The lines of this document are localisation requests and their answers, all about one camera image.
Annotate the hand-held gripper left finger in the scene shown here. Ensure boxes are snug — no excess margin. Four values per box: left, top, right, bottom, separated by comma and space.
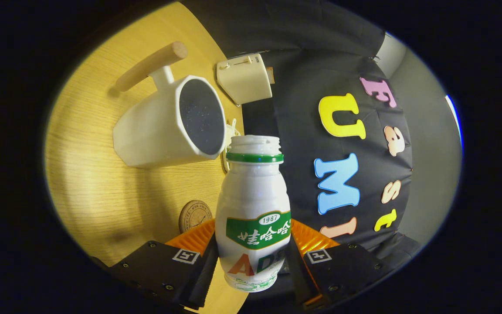
107, 218, 220, 311

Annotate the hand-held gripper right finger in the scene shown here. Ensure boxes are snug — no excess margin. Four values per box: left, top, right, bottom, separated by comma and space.
285, 218, 395, 311

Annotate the round cork coaster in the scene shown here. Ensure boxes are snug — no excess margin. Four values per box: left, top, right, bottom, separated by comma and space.
179, 200, 213, 234

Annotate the white juice bottle green label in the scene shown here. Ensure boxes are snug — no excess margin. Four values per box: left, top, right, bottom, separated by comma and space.
215, 135, 292, 293

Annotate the white cup wooden handle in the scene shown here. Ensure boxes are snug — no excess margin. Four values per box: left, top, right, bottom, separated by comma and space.
112, 41, 227, 169

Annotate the wooden table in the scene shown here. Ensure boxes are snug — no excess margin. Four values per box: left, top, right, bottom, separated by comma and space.
44, 2, 251, 314

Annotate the white divided condiment dish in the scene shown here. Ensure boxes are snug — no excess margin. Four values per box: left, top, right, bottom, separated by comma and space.
220, 119, 243, 174

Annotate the black backdrop cloth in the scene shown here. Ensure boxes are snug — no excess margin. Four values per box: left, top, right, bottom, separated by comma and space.
181, 0, 421, 301

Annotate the cream toaster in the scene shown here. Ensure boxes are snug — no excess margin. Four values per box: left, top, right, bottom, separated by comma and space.
216, 53, 273, 106

